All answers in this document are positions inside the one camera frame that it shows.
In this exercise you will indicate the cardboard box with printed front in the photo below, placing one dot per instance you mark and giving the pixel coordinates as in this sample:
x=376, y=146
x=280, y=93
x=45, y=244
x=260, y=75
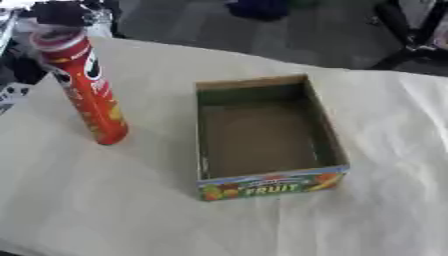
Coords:
x=262, y=140

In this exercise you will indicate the red tall cylindrical can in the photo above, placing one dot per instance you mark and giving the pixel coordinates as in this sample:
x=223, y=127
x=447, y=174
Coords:
x=93, y=100

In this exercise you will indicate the black bulky background object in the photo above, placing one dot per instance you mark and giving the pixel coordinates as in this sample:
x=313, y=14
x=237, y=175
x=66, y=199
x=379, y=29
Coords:
x=59, y=13

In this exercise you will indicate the dark blue bag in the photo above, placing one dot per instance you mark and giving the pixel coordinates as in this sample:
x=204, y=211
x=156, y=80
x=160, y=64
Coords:
x=256, y=8

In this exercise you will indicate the black chair base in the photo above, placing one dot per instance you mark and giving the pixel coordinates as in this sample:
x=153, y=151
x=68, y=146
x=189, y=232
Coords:
x=411, y=46

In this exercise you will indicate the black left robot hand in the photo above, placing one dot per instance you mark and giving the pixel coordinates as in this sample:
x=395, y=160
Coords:
x=29, y=70

